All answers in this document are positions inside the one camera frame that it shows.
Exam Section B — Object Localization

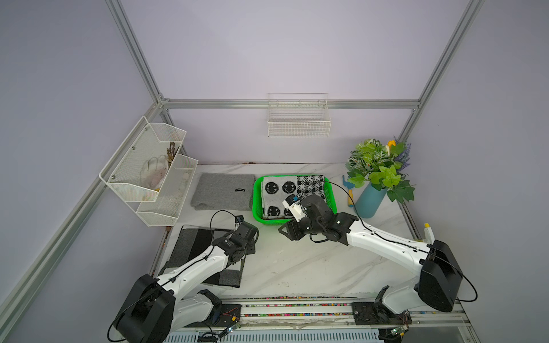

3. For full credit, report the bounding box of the green plastic basket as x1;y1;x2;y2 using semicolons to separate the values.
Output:
252;174;337;225

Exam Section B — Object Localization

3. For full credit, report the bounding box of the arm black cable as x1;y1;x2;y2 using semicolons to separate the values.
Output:
106;209;240;343
324;179;479;303

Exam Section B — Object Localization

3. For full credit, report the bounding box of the white black smiley scarf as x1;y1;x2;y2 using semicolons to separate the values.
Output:
260;175;325;220

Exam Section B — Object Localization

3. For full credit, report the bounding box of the yellow spray bottle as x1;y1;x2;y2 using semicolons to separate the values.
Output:
423;223;435;244

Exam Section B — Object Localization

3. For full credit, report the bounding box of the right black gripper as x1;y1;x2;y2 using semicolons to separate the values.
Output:
278;215;324;240

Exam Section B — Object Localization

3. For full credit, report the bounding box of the white wire wall basket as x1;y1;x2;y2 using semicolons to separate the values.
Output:
267;93;332;138

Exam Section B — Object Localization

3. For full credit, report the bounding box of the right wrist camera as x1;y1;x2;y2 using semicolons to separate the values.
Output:
283;194;306;222

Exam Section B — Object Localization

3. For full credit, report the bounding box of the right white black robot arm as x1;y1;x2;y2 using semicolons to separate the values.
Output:
279;195;464;314

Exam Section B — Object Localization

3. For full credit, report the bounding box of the upper white mesh shelf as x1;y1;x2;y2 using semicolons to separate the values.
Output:
99;117;186;202

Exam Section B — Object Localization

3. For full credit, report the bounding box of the lower white mesh shelf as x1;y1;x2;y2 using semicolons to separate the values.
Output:
137;154;198;227

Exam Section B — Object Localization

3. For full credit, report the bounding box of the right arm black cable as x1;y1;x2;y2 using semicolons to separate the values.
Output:
324;179;479;303

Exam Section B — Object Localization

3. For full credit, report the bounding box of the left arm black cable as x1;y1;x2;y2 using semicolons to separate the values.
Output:
106;209;240;343

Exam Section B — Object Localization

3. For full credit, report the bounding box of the teal vase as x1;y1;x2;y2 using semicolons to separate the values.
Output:
355;184;387;219

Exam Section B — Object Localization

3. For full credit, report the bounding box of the black white checked scarf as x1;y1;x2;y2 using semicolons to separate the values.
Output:
156;225;243;289

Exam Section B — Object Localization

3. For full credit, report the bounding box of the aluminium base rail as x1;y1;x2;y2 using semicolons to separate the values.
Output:
167;297;480;342

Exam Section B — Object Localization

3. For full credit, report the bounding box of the teal yellow garden rake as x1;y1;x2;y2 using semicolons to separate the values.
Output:
342;175;355;208

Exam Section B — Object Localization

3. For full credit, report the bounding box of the grey folded scarf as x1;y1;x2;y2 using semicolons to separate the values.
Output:
191;173;256;211

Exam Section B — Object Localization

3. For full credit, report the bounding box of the clear glove in shelf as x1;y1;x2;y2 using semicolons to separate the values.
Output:
140;155;169;190

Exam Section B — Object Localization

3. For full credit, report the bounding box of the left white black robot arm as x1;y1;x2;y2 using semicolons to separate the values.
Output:
107;222;259;342

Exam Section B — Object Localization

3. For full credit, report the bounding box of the artificial green plant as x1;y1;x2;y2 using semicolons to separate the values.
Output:
346;139;415;204

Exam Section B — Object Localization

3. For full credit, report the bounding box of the white mesh shelf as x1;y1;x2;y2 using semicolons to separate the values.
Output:
99;117;186;202
137;154;198;227

